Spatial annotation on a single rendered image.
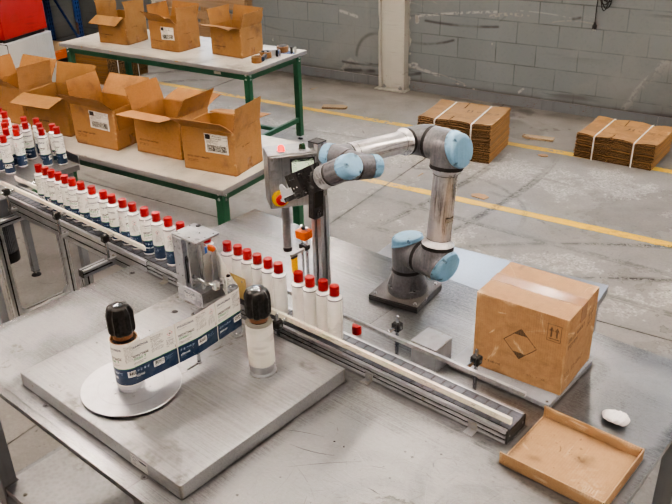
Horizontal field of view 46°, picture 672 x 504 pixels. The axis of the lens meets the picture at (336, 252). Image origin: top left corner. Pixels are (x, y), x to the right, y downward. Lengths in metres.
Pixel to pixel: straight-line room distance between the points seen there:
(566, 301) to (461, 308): 0.58
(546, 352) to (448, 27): 6.05
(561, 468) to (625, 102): 5.79
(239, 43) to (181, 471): 4.96
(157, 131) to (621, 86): 4.56
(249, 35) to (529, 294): 4.72
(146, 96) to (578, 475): 3.40
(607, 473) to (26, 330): 2.00
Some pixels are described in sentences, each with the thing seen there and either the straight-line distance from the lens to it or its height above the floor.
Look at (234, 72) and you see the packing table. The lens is 6.46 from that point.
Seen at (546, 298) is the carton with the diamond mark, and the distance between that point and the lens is 2.50.
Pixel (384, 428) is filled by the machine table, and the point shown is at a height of 0.83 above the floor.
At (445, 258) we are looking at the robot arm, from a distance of 2.79.
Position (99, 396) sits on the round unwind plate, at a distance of 2.55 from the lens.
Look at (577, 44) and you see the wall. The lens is 7.81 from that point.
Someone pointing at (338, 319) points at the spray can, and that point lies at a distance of 2.63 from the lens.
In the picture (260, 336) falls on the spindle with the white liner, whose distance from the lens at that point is 2.45.
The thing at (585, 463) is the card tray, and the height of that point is 0.83.
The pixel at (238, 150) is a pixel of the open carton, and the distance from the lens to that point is 4.29.
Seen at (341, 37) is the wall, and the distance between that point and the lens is 8.89.
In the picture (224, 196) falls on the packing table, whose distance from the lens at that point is 4.23.
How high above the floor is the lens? 2.37
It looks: 27 degrees down
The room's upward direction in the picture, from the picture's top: 2 degrees counter-clockwise
